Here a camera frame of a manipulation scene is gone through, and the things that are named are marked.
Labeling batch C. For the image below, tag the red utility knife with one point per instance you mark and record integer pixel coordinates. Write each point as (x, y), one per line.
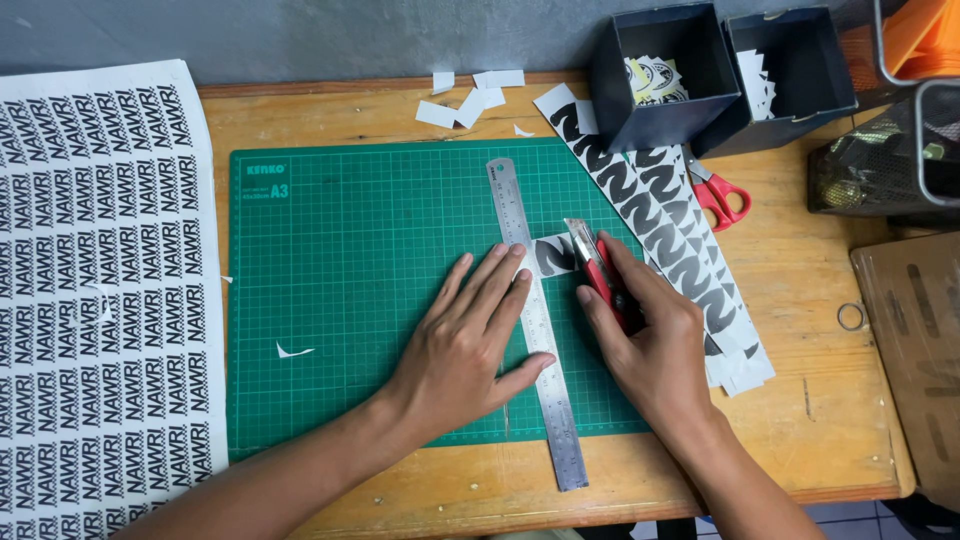
(596, 266)

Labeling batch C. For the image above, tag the green cutting mat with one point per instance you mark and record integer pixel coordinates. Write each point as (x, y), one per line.
(360, 285)

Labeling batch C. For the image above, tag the tiny white paper scrap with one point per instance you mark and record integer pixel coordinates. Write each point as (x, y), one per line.
(522, 132)

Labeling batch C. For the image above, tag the person's right hand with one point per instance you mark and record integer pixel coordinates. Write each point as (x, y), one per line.
(652, 337)

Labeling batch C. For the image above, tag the black mesh basket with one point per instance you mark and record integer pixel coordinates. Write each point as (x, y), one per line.
(877, 161)

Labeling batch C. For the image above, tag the steel ruler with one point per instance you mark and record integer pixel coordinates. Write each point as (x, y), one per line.
(536, 330)

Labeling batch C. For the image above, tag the person's left hand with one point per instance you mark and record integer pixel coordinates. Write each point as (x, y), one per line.
(457, 352)

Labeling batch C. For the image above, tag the dark box with white scraps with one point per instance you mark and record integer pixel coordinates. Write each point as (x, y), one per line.
(787, 75)

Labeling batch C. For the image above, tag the long black-print sticker strip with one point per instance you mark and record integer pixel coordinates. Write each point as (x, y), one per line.
(682, 210)
(637, 217)

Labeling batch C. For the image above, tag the dark box with round stickers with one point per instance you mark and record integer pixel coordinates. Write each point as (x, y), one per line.
(660, 82)

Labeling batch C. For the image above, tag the large printed sticker sheet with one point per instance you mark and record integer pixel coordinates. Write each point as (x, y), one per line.
(97, 300)

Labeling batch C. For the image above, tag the small black-print sticker piece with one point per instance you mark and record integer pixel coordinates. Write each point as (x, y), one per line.
(553, 255)

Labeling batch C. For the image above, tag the brown cardboard box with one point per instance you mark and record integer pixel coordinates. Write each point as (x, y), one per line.
(915, 352)

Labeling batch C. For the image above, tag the curved white paper sliver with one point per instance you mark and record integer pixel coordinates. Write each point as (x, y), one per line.
(289, 351)

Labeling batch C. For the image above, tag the white sticker cut-offs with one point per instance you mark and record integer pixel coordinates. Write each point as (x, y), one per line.
(756, 82)

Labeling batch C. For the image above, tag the pile of white paper scraps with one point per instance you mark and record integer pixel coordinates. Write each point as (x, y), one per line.
(469, 101)

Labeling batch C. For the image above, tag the round printed stickers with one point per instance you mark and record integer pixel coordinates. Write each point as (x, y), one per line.
(655, 79)

